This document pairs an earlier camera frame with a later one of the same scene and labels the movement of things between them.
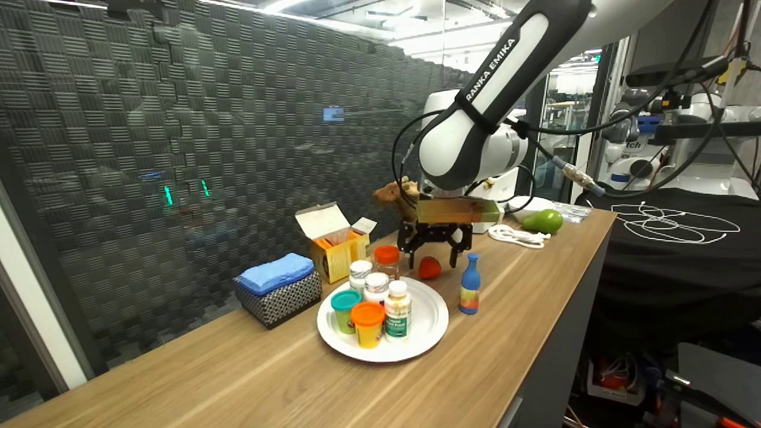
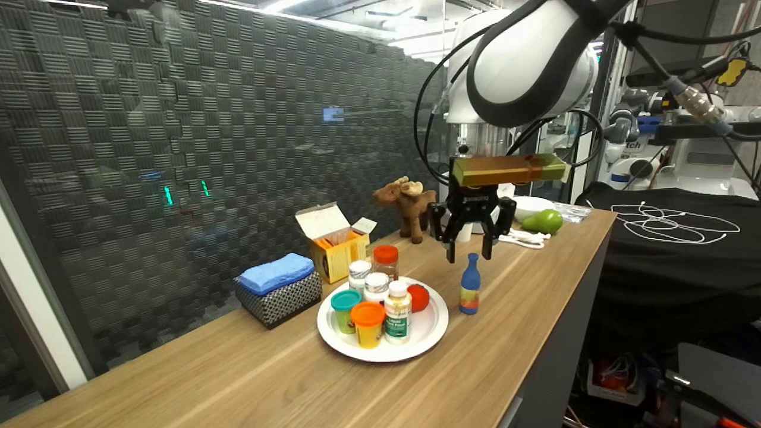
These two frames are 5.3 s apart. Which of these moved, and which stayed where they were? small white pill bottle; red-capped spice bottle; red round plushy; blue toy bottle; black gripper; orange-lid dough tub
Moved: black gripper; red round plushy
Stayed: orange-lid dough tub; red-capped spice bottle; blue toy bottle; small white pill bottle
